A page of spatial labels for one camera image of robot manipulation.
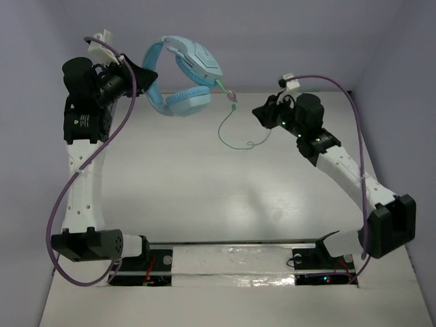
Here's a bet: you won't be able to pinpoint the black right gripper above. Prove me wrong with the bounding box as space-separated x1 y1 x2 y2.
251 93 304 138

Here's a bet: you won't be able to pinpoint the green headphone cable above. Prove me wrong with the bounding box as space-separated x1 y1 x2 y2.
214 78 273 151

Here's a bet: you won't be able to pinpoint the light blue headphones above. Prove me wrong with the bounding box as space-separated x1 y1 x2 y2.
141 34 224 119

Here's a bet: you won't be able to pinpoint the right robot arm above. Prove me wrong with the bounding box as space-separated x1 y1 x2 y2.
251 93 416 268

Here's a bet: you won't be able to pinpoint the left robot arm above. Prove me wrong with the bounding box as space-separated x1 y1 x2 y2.
48 57 158 268

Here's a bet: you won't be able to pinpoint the white front panel board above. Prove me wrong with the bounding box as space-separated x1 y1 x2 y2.
41 249 432 326

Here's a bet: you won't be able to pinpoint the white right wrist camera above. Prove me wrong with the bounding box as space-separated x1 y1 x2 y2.
277 73 300 104

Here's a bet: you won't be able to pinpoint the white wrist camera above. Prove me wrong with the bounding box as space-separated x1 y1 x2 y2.
87 29 119 66
277 73 300 104

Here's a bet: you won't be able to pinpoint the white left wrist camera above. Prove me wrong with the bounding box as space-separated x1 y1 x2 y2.
87 29 119 66

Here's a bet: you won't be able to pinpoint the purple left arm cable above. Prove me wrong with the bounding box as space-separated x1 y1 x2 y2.
46 35 139 287

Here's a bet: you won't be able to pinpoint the aluminium rail strip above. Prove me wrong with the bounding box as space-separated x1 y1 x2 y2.
149 238 318 246

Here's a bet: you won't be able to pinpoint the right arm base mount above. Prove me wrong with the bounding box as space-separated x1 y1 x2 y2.
286 248 358 286

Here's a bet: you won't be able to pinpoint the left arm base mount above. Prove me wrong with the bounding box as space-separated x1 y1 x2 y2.
108 248 173 287

